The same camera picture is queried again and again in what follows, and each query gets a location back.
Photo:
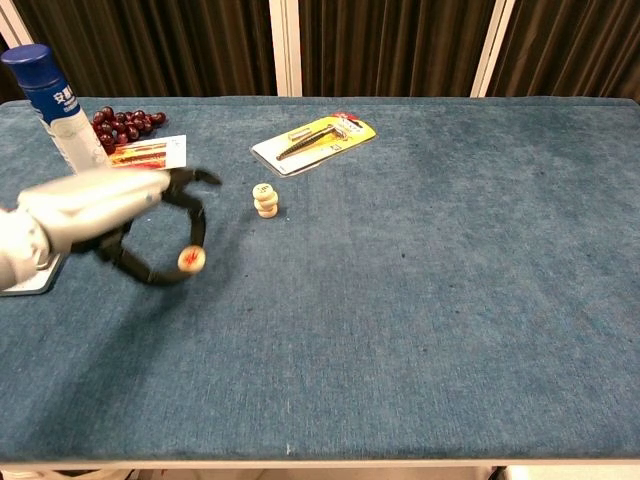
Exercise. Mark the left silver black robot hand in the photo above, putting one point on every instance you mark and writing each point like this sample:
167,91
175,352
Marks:
90,205

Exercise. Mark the round cream chess piece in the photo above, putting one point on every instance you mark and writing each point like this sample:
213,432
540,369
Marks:
267,199
267,206
263,189
191,259
267,214

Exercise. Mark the white card with red picture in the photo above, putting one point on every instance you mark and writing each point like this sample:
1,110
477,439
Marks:
155,152

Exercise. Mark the dark red grape bunch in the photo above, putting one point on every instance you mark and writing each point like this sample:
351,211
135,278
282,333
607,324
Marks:
125,125

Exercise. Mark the blue capped clear bottle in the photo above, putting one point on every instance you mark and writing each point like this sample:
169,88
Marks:
40,75

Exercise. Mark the black curtain panel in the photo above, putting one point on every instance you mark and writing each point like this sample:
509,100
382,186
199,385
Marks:
575,45
390,45
150,45
7,85

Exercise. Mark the yellow razor blister pack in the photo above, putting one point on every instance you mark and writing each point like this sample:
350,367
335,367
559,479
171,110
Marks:
320,142

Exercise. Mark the blue felt table cloth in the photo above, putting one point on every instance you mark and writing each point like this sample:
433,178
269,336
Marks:
400,275

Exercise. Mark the aluminium frame post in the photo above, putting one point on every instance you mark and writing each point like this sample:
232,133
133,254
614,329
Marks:
495,50
10,25
286,50

